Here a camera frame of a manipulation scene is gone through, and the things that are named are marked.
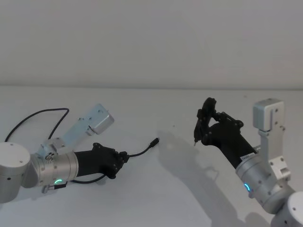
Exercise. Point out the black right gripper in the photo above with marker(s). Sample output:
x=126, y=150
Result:
x=225, y=139

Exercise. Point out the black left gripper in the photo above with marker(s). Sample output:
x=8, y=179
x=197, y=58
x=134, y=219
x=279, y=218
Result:
x=99, y=160

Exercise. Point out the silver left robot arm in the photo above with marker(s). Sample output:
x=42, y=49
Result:
x=54, y=166

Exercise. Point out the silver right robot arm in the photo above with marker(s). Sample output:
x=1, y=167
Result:
x=262, y=179

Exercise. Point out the white table cloth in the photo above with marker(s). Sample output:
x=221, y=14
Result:
x=151, y=189

